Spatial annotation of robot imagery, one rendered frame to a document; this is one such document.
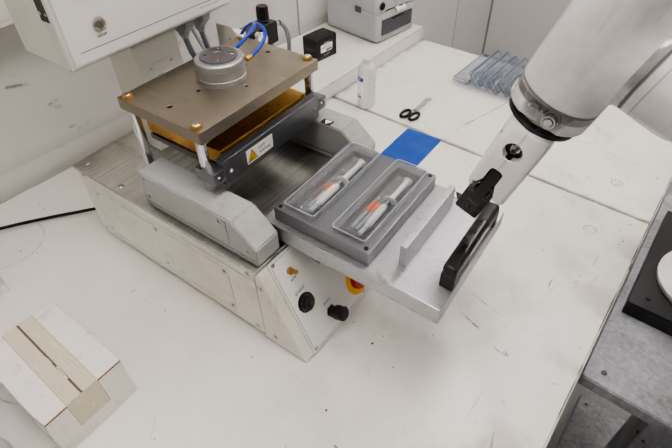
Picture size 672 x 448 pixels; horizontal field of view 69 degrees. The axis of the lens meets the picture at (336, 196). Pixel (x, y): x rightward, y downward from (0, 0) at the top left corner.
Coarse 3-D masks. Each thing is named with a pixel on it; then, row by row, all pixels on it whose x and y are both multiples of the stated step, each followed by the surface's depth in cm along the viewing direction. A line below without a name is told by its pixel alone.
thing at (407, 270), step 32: (448, 192) 72; (416, 224) 72; (448, 224) 72; (320, 256) 70; (384, 256) 68; (416, 256) 68; (448, 256) 68; (480, 256) 71; (384, 288) 65; (416, 288) 64
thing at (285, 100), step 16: (288, 96) 83; (304, 96) 84; (256, 112) 80; (272, 112) 80; (160, 128) 78; (240, 128) 76; (256, 128) 77; (176, 144) 79; (192, 144) 75; (208, 144) 73; (224, 144) 73
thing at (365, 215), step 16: (400, 160) 78; (384, 176) 75; (400, 176) 75; (416, 176) 75; (368, 192) 73; (384, 192) 73; (400, 192) 73; (352, 208) 70; (368, 208) 70; (384, 208) 70; (336, 224) 68; (352, 224) 68; (368, 224) 68
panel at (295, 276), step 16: (288, 256) 76; (304, 256) 78; (272, 272) 74; (288, 272) 75; (304, 272) 78; (320, 272) 81; (336, 272) 84; (288, 288) 76; (304, 288) 78; (320, 288) 81; (336, 288) 84; (352, 288) 87; (288, 304) 76; (320, 304) 81; (336, 304) 84; (352, 304) 87; (304, 320) 79; (320, 320) 81; (336, 320) 84; (320, 336) 81
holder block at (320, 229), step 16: (384, 160) 80; (368, 176) 77; (432, 176) 77; (352, 192) 74; (416, 192) 74; (336, 208) 72; (400, 208) 71; (416, 208) 75; (288, 224) 72; (304, 224) 70; (320, 224) 69; (384, 224) 69; (400, 224) 71; (320, 240) 70; (336, 240) 67; (352, 240) 67; (384, 240) 68; (352, 256) 67; (368, 256) 65
